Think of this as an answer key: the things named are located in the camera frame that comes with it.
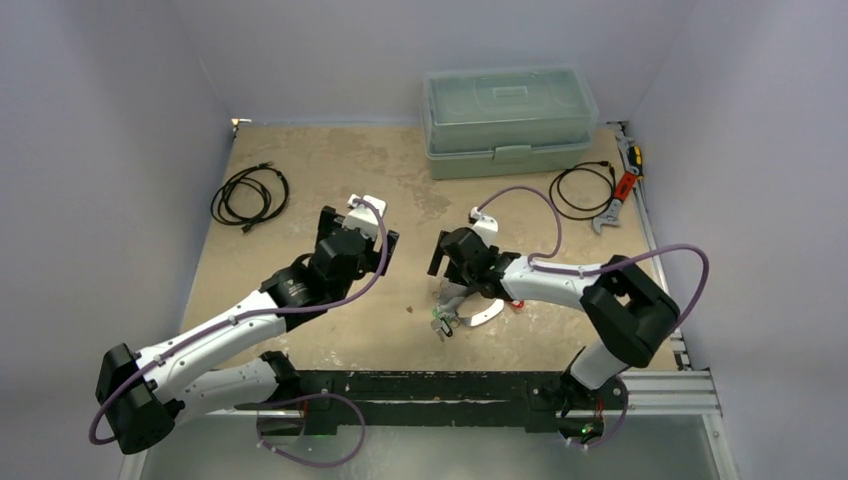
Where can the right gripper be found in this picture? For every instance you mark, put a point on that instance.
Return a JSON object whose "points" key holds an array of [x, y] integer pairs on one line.
{"points": [[436, 258]]}

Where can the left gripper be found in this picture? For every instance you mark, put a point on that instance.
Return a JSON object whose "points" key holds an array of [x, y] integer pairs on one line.
{"points": [[372, 259]]}

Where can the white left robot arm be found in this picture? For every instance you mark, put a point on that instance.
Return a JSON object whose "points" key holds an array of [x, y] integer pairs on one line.
{"points": [[144, 394]]}

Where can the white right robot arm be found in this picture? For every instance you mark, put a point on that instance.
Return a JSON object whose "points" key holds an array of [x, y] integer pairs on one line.
{"points": [[631, 314]]}

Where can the green plastic toolbox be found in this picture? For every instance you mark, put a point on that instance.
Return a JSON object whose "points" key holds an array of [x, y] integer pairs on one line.
{"points": [[499, 122]]}

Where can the yellow black tool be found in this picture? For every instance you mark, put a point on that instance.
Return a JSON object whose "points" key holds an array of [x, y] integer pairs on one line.
{"points": [[630, 152]]}

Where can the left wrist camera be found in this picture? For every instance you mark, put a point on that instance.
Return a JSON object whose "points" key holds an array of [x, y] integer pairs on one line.
{"points": [[364, 215]]}

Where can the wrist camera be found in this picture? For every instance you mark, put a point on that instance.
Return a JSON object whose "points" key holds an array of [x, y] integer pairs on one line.
{"points": [[364, 215], [486, 226]]}

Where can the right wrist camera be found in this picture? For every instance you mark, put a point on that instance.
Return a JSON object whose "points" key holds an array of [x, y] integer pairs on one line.
{"points": [[486, 226]]}

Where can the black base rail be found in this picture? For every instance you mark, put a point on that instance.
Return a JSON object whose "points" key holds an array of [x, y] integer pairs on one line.
{"points": [[533, 401]]}

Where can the red handled adjustable wrench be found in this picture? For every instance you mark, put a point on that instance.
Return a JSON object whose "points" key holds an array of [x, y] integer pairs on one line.
{"points": [[610, 216]]}

